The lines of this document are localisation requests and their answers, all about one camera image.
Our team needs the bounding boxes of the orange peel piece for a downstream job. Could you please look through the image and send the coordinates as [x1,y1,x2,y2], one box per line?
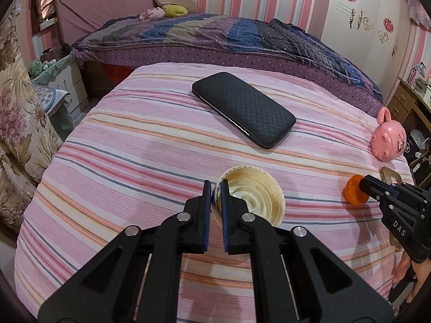
[343,174,369,207]

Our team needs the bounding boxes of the cream round plastic lid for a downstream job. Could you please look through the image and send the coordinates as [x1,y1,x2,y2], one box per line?
[212,165,286,227]

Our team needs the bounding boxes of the bare human right hand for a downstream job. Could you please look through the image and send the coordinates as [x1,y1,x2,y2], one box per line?
[392,251,431,303]

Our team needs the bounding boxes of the brown phone case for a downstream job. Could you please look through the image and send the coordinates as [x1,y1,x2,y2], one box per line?
[380,166,402,184]

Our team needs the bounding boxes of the pink piggy bank teapot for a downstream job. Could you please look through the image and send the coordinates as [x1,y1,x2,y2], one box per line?
[370,107,407,162]

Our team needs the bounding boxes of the wooden desk with drawers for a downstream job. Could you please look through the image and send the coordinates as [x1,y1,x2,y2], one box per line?
[387,77,431,139]

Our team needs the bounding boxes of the pink striped bed sheet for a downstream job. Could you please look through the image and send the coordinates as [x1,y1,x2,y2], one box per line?
[15,64,400,314]

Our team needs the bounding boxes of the black textured phone case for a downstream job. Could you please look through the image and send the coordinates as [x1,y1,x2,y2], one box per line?
[192,72,296,149]

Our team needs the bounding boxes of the white wardrobe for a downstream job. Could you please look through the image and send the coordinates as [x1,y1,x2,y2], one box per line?
[321,0,411,101]

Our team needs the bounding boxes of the purple striped bed quilt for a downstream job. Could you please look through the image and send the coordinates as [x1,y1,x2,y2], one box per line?
[72,14,384,117]

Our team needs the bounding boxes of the floral beige curtain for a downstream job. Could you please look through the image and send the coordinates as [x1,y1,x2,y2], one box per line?
[0,9,62,232]

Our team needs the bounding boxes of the white bedside cabinet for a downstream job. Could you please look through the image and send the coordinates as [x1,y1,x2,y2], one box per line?
[32,52,89,120]

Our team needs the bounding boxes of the pink plush toy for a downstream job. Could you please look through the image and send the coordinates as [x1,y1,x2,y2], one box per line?
[139,7,165,22]

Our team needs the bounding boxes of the yellow plush toy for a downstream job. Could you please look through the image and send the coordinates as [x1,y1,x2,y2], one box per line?
[161,4,189,18]

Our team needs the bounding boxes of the purple bed headboard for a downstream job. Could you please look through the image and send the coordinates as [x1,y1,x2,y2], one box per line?
[54,0,154,45]

